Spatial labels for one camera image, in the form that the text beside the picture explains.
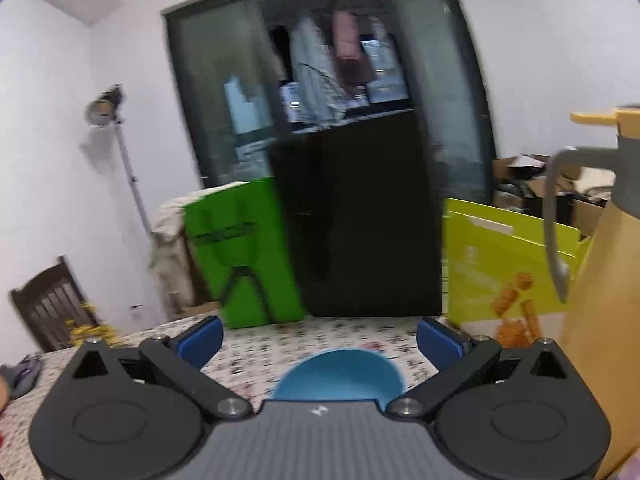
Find blue bowl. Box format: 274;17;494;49
274;350;406;411

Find light blue hanging garment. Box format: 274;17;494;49
290;15;341;121

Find grey purple cloth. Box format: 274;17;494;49
0;354;45;400

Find black paper bag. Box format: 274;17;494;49
270;110;443;318

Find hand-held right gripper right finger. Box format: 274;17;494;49
387;316;576;418

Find beige thermos jug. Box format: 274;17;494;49
542;105;640;480

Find beige jacket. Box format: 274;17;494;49
149;195;221;316

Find tan seat cushion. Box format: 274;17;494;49
180;300;223;318

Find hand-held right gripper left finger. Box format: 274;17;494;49
65;316;253;418

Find yellow blossom branches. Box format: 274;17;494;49
65;300;128;348

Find yellow green snack box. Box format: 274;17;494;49
442;197;593;348

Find black framed glass door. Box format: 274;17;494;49
161;0;501;206

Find dark wooden chair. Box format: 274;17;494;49
10;256;101;353

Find open cardboard box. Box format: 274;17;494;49
492;154;617;233

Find studio light on stand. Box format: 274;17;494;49
85;84;156;241

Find green paper bag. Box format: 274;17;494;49
182;176;307;330

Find pink hanging garment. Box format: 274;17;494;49
332;10;373;83

